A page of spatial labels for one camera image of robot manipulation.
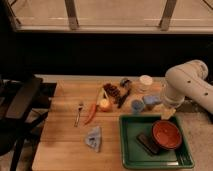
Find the green plastic tray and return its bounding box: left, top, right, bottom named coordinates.
left=119, top=115, right=194, bottom=170

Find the yellow green banana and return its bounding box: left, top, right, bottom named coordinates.
left=96, top=88, right=104, bottom=105

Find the red bowl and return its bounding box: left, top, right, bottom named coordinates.
left=152, top=120, right=182, bottom=150

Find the silver fork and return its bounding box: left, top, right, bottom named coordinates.
left=74, top=102, right=84, bottom=127

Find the black rectangular block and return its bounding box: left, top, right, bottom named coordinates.
left=137, top=133, right=159, bottom=155

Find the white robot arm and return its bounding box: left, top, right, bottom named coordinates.
left=161, top=60, right=213, bottom=121

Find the blue plastic cup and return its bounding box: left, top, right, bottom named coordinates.
left=131, top=100, right=145, bottom=114

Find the yellow round fruit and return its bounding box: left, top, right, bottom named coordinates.
left=99, top=99, right=111, bottom=112

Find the black handled utensil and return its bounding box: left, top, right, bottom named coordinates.
left=117, top=91, right=129, bottom=108

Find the blue crumpled cloth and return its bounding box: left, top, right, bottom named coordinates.
left=85, top=126, right=102, bottom=152

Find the dark metal can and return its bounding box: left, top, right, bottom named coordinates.
left=120, top=78, right=130, bottom=88

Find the black office chair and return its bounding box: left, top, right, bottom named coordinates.
left=0, top=76, right=56, bottom=171

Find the orange carrot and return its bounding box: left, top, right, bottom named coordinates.
left=84, top=103, right=97, bottom=125

